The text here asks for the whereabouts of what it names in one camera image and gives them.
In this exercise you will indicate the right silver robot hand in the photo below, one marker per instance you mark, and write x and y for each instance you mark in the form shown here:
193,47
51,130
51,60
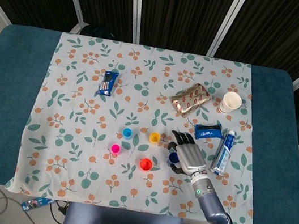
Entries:
189,157

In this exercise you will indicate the dark blue plastic cup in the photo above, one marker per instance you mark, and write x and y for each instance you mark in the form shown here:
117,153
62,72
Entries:
172,158

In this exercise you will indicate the yellow plastic cup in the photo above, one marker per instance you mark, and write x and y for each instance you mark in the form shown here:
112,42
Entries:
154,137

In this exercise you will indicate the light blue plastic cup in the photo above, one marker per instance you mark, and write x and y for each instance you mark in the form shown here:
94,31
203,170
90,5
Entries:
128,132

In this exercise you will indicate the pink plastic cup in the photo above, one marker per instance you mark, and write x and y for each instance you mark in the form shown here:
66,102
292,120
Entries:
115,148

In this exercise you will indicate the white blue toothpaste tube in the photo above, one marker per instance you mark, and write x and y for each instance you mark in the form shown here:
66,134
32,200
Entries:
224,152

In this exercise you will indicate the orange plastic cup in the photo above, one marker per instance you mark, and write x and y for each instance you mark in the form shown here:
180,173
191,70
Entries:
146,164

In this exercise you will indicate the gold foil snack packet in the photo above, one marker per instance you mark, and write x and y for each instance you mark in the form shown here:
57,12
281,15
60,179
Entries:
191,99

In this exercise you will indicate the white paper cup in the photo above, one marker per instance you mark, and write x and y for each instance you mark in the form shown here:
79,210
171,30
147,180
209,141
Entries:
230,102

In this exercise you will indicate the blue cookie packet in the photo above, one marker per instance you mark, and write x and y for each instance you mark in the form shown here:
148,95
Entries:
108,83

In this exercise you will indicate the floral tablecloth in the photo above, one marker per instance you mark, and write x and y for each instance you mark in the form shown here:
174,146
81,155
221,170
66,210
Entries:
77,134

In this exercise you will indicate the black power plug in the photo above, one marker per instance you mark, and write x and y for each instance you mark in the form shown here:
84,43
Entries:
61,209

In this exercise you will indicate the black chair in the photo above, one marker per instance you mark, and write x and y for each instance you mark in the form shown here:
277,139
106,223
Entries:
97,30

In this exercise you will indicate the blue snack wrapper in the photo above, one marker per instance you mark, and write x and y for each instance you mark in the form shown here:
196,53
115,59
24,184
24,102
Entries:
36,203

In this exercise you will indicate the teal table cover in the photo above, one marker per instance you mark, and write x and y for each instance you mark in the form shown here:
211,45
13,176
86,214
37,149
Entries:
8,79

